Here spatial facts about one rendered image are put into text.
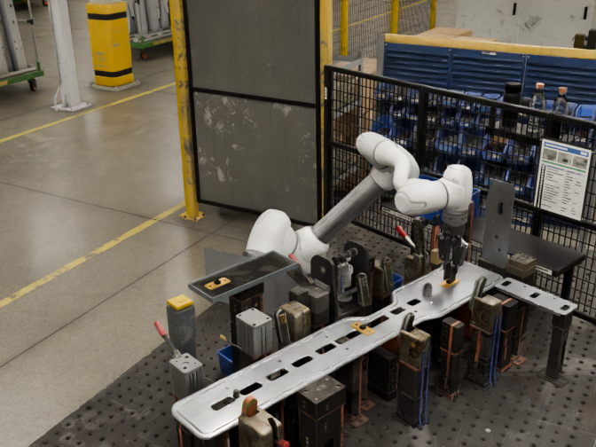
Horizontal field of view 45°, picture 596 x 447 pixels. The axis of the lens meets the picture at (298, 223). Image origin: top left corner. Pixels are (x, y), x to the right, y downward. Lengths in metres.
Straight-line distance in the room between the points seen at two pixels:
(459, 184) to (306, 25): 2.51
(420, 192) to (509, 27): 7.00
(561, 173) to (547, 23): 6.33
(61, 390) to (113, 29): 6.73
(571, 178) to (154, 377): 1.76
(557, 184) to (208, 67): 3.02
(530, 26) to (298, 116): 4.82
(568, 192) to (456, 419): 1.02
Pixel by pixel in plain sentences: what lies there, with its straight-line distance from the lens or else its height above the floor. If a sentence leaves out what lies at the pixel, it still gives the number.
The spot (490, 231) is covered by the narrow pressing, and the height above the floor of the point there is 1.12.
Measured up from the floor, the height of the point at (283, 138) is 0.78.
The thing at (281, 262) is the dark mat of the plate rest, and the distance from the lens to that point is 2.54.
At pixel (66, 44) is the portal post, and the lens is 9.28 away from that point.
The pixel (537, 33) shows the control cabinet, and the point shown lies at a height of 0.84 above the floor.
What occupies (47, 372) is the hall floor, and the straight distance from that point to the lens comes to 4.22.
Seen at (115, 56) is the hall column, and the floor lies 0.44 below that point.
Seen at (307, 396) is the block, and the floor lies 1.03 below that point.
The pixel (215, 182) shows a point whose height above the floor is 0.34.
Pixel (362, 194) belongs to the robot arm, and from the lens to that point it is 3.16.
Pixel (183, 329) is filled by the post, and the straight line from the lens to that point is 2.35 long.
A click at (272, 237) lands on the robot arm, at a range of 3.16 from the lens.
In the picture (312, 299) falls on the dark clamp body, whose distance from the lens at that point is 2.50.
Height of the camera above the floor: 2.32
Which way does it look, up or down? 24 degrees down
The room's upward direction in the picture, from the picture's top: 1 degrees counter-clockwise
